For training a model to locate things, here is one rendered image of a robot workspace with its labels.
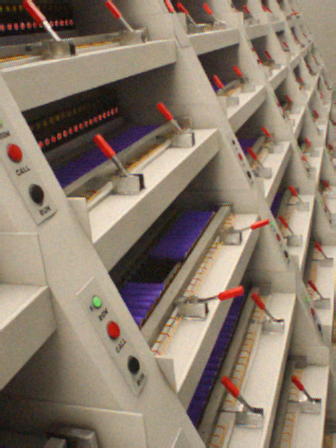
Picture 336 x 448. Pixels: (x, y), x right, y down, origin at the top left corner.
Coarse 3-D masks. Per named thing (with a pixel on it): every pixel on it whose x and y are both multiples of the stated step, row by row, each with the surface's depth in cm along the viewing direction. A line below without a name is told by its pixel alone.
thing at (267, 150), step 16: (240, 128) 180; (256, 128) 179; (272, 128) 177; (288, 128) 176; (240, 144) 170; (256, 144) 166; (272, 144) 163; (288, 144) 172; (256, 160) 139; (272, 160) 155; (288, 160) 170; (256, 176) 140; (272, 176) 140; (272, 192) 135
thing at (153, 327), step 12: (216, 216) 109; (228, 216) 113; (216, 228) 103; (204, 240) 98; (192, 252) 93; (204, 252) 95; (216, 252) 96; (192, 264) 89; (180, 276) 85; (192, 276) 88; (168, 288) 81; (180, 288) 81; (168, 300) 78; (156, 312) 75; (168, 312) 76; (144, 324) 72; (156, 324) 72; (144, 336) 69; (156, 336) 72; (168, 336) 72
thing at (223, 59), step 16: (176, 0) 172; (192, 0) 170; (208, 0) 169; (224, 0) 167; (192, 16) 172; (240, 32) 170; (224, 48) 173; (240, 48) 171; (208, 64) 176; (224, 64) 175; (240, 64) 173; (256, 64) 173; (256, 112) 177; (272, 112) 176; (304, 160) 187; (288, 176) 182; (304, 176) 180; (320, 208) 182; (320, 224) 184
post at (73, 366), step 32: (0, 96) 52; (0, 160) 49; (32, 160) 53; (0, 192) 48; (0, 224) 48; (32, 224) 50; (64, 224) 54; (64, 256) 53; (96, 256) 57; (64, 288) 51; (64, 320) 50; (128, 320) 58; (64, 352) 51; (96, 352) 52; (32, 384) 54; (64, 384) 53; (96, 384) 52; (160, 384) 59; (160, 416) 57
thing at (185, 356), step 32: (192, 192) 117; (224, 192) 115; (256, 192) 113; (224, 256) 96; (224, 288) 85; (192, 320) 77; (224, 320) 84; (160, 352) 70; (192, 352) 69; (192, 384) 68
